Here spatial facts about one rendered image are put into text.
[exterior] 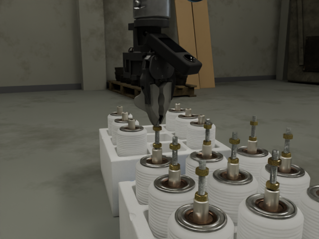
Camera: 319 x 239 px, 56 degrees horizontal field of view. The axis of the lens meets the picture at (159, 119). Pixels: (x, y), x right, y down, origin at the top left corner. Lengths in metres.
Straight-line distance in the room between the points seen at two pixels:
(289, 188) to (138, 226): 0.29
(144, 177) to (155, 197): 0.11
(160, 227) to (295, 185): 0.27
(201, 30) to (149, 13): 3.74
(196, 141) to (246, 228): 0.53
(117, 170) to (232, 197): 0.42
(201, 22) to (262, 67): 1.72
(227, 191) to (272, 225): 0.12
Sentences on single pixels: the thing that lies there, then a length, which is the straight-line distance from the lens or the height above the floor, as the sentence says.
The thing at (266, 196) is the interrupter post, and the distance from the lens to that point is 0.50.
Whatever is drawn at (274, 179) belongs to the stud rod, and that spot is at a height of 0.30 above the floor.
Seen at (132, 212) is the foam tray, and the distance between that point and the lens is 0.61.
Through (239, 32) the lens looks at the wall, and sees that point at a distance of 5.27.
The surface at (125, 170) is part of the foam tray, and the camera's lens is 0.90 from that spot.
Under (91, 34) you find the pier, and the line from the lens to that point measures 4.00.
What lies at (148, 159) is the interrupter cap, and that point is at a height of 0.25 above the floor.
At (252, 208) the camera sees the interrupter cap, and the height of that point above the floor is 0.25.
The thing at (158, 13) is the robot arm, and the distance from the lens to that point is 0.60.
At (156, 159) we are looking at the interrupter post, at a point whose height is 0.26.
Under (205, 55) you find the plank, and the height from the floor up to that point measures 0.44.
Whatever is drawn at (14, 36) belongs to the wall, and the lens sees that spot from 4.06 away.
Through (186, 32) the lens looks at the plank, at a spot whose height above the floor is 0.73.
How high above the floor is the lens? 0.49
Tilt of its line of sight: 13 degrees down
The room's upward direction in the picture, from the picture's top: straight up
